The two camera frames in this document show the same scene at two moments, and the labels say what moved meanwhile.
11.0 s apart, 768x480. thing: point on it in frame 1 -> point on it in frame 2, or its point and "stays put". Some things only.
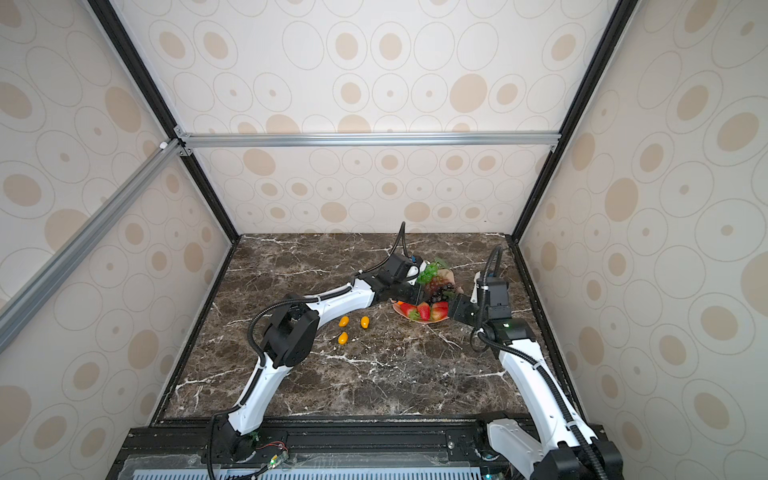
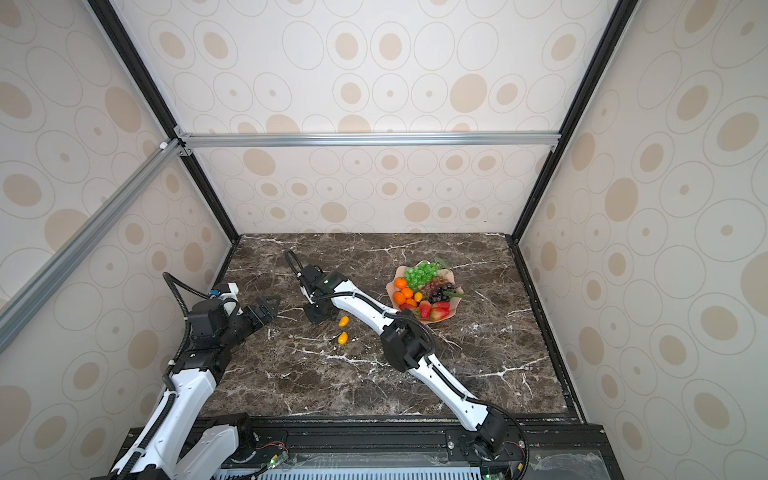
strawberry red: x=424 y=310 stays put
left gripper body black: x=404 y=293 -> x=253 y=320
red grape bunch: x=437 y=283 stays put
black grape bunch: x=440 y=294 stays put
